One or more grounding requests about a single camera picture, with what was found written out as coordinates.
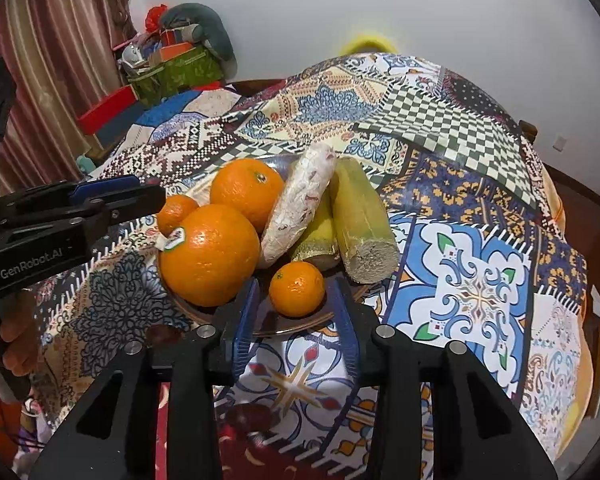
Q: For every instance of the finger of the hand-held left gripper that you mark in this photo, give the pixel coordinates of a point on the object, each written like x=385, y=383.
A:
x=135, y=202
x=105, y=186

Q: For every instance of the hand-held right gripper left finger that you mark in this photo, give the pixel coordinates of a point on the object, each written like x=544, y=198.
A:
x=245, y=320

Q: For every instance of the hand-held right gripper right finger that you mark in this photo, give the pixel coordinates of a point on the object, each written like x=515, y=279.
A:
x=347, y=325

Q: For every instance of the small mandarin orange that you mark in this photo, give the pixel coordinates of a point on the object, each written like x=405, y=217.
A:
x=175, y=215
x=297, y=290

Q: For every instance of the purple plate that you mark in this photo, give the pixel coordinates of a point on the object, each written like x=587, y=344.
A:
x=300, y=325

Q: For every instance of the large orange with sticker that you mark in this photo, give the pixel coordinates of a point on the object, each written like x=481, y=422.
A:
x=215, y=260

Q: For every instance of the thin yellow sugarcane piece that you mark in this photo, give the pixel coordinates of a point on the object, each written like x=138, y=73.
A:
x=320, y=232

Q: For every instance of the large plain orange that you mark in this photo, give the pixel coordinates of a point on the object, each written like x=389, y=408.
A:
x=245, y=192

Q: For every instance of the thick sugarcane piece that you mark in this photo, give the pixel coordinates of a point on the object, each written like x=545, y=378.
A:
x=360, y=215

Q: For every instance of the plastic-wrapped pomelo wedge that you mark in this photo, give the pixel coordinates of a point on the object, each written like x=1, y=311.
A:
x=295, y=205

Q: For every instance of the person's left hand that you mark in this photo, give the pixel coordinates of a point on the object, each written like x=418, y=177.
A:
x=20, y=340

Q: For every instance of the teal cloth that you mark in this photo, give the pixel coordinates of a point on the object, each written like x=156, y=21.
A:
x=85, y=164

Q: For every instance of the red flat box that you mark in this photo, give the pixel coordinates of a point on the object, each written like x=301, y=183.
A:
x=105, y=110

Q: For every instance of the small metal kettle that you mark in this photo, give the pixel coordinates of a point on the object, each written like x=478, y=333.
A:
x=132, y=56

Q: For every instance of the green fabric bag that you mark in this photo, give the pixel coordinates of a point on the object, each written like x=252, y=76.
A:
x=180, y=75

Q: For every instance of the striped brown curtain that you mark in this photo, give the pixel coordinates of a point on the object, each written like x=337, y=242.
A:
x=55, y=60

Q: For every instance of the orange box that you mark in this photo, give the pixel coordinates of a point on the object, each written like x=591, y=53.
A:
x=172, y=51

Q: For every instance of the patchwork patterned tablecloth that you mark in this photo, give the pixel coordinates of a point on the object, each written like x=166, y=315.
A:
x=455, y=210

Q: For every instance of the red striped box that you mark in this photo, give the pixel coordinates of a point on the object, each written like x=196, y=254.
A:
x=172, y=36

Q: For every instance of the wooden furniture edge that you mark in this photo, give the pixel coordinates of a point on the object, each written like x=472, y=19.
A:
x=255, y=84

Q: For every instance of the wooden chair post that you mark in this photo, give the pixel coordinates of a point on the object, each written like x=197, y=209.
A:
x=528, y=131

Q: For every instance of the white wall socket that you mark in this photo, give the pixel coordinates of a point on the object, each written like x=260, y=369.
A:
x=560, y=142

